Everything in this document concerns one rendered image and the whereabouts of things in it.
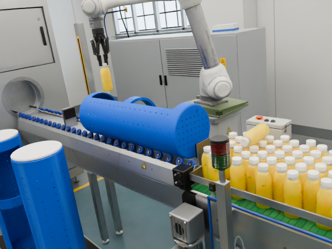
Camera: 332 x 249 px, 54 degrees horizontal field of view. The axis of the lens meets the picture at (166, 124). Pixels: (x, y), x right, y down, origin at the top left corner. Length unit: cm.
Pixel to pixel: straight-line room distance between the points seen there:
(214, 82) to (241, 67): 132
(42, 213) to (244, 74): 226
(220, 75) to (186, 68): 167
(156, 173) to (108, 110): 48
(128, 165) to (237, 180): 80
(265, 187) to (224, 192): 23
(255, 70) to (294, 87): 104
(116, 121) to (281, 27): 296
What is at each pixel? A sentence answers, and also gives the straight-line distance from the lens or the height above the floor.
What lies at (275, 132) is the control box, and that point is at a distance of 169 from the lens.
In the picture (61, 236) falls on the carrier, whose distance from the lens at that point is 209.
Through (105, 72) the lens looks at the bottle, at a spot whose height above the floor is 136.
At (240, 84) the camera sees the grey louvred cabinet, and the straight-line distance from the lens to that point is 331.
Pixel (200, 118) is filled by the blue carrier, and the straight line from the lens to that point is 170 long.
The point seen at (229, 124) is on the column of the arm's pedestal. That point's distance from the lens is 231.
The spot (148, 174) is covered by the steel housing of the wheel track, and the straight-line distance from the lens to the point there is 184.
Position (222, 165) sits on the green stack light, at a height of 117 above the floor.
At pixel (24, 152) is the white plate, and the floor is 104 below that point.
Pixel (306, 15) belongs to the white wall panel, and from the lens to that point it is 427.
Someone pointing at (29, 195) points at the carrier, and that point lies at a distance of 198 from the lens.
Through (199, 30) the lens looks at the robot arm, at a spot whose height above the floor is 156.
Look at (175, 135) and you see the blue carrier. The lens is 157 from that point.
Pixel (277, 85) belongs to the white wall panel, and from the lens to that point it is 454.
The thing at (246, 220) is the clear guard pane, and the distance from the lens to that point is 131.
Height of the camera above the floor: 165
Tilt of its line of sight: 18 degrees down
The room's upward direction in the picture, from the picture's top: 7 degrees counter-clockwise
